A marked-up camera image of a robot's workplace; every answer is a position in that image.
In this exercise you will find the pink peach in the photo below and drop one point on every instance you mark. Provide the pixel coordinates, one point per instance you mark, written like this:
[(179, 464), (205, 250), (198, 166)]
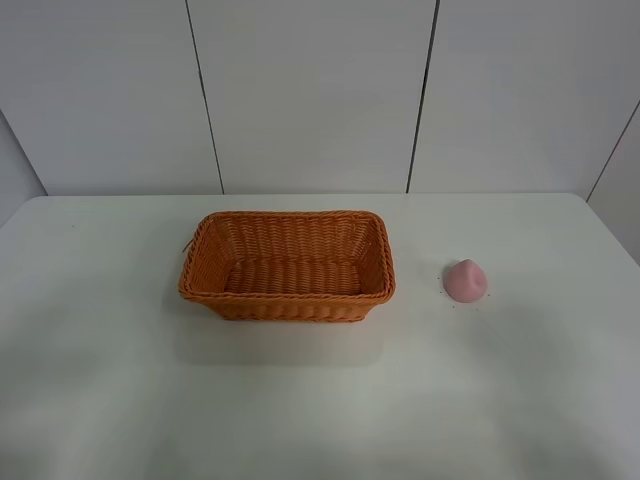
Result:
[(465, 282)]

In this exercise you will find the orange woven plastic basket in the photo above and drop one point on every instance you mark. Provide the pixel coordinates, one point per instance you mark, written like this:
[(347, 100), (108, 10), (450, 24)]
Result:
[(326, 266)]

